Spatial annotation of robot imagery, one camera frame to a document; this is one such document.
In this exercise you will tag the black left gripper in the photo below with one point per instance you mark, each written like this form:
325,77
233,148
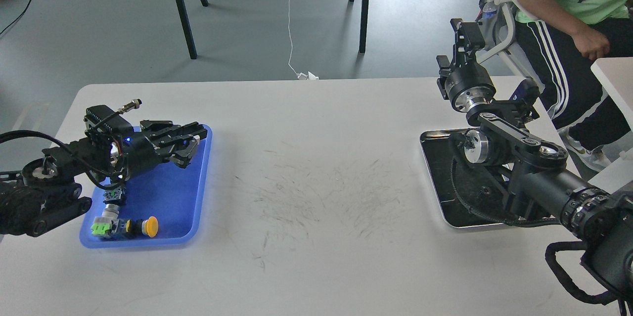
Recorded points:
140,152

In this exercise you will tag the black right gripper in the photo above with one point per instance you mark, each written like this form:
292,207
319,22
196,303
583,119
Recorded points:
464,81

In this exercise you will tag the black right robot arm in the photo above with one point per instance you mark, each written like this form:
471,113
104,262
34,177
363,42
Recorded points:
502,173

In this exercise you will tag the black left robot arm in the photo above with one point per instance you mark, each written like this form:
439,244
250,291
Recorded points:
44,194

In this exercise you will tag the white office chair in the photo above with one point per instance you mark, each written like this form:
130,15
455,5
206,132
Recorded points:
498,27

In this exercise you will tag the blue plastic tray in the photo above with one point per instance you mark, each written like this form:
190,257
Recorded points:
173,195

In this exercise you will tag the yellow mushroom push button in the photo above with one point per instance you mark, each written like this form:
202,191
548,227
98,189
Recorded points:
148,227

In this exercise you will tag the silver metal tray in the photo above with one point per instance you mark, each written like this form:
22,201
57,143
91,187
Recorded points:
440,177

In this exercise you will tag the person in green shirt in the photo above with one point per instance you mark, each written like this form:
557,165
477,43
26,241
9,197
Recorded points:
562,39

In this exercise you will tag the white side table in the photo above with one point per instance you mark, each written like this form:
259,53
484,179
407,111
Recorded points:
616,76

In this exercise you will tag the grey green switch part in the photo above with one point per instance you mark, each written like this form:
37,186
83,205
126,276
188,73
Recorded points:
105,226

